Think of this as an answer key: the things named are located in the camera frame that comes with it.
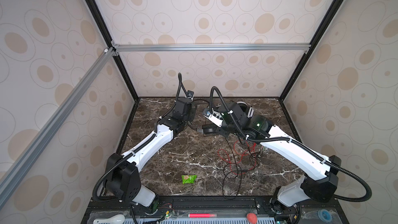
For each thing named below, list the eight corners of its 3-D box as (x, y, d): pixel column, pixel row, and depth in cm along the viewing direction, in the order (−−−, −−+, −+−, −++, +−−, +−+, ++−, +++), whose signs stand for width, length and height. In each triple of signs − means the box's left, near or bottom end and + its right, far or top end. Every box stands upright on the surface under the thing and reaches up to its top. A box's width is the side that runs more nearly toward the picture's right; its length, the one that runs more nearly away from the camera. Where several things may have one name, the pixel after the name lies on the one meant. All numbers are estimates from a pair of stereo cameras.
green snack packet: (181, 183, 82) (181, 182, 80) (182, 176, 85) (181, 174, 82) (197, 183, 82) (196, 182, 80) (197, 176, 85) (197, 175, 82)
